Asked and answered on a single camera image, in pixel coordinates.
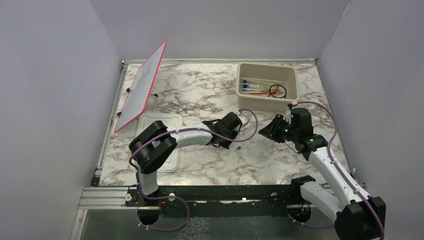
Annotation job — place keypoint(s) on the red plastic spoon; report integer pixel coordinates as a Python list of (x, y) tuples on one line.
[(261, 93)]

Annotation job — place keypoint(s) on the blue cap test tube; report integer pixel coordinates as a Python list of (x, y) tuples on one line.
[(233, 150)]

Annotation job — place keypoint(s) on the red framed whiteboard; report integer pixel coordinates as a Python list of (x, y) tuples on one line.
[(140, 90)]

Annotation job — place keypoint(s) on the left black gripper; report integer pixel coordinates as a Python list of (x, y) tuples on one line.
[(225, 144)]

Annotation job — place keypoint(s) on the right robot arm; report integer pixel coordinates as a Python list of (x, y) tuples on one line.
[(355, 214)]

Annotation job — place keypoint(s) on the black wire ring stand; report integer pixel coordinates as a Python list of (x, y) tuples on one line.
[(277, 91)]

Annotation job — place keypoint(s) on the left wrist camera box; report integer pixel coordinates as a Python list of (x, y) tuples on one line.
[(244, 121)]

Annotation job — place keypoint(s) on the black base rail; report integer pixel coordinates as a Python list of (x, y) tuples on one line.
[(210, 201)]

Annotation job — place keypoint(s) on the beige plastic bin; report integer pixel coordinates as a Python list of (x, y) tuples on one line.
[(267, 75)]

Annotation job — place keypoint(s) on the white bin lid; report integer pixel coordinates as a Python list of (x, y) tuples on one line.
[(154, 150)]

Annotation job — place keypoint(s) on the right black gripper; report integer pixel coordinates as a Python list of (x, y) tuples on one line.
[(272, 129)]

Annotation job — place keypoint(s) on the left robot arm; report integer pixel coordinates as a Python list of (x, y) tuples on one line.
[(200, 134)]

